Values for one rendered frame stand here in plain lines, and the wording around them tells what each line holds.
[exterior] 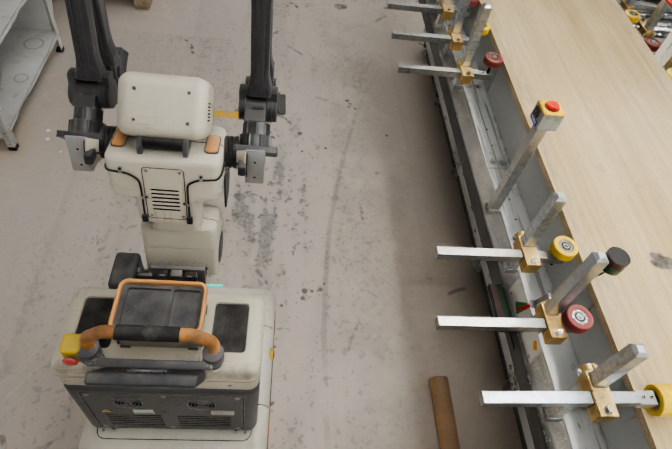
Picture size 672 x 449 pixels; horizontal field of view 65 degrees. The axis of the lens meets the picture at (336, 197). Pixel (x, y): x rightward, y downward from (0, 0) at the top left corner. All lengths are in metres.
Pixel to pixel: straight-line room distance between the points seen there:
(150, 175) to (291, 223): 1.47
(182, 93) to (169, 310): 0.56
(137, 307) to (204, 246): 0.29
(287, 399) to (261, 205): 1.02
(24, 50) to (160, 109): 2.43
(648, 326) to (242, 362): 1.18
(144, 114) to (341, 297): 1.51
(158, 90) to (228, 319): 0.66
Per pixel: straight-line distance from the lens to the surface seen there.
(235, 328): 1.55
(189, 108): 1.30
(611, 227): 2.02
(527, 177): 2.32
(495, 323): 1.65
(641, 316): 1.85
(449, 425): 2.34
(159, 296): 1.50
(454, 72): 2.49
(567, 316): 1.71
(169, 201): 1.42
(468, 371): 2.55
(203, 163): 1.33
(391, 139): 3.27
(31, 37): 3.80
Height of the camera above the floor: 2.21
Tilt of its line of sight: 50 degrees down
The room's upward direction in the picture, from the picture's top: 12 degrees clockwise
